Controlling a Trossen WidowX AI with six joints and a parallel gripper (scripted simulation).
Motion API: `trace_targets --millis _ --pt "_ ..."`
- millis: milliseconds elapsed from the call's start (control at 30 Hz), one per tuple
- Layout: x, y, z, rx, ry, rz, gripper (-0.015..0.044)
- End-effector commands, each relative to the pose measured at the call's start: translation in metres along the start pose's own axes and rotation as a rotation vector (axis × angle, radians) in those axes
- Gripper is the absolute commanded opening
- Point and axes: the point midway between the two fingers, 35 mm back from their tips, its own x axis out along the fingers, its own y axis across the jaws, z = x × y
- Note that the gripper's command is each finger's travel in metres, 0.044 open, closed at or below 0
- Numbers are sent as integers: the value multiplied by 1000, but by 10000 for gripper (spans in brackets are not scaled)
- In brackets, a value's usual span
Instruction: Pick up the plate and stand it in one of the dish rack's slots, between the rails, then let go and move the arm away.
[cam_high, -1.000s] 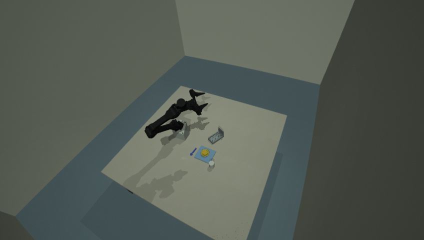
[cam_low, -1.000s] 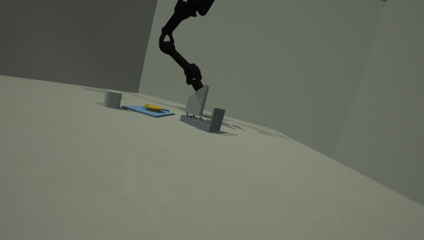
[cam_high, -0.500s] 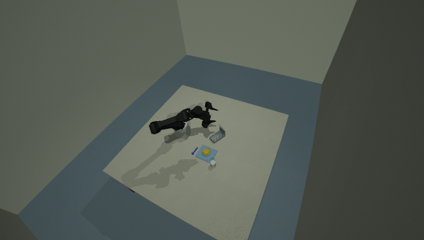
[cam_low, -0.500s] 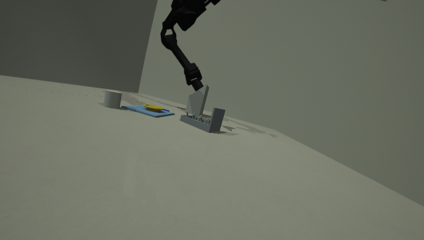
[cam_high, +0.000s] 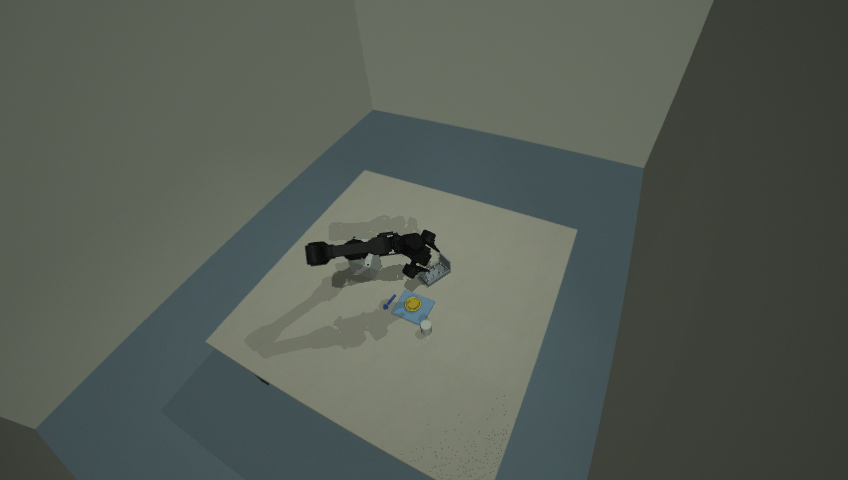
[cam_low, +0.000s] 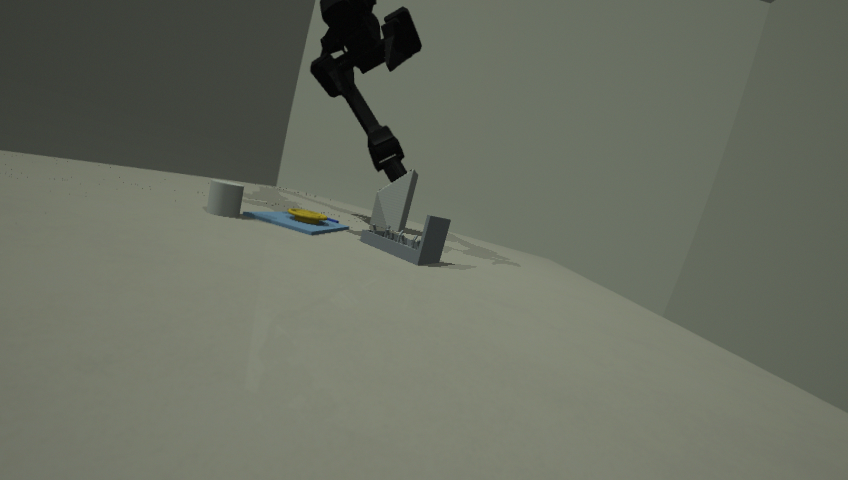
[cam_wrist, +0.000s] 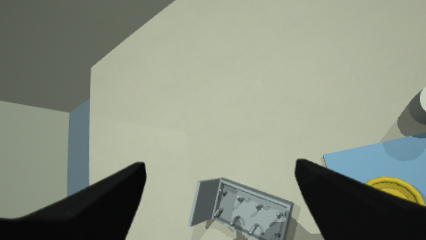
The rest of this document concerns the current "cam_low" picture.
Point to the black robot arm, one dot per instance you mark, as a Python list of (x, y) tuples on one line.
[(344, 17)]

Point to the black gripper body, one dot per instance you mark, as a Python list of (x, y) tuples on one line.
[(366, 50)]

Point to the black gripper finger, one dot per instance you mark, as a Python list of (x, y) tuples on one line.
[(334, 77), (397, 53)]

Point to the grey cylinder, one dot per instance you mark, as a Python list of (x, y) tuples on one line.
[(225, 198)]

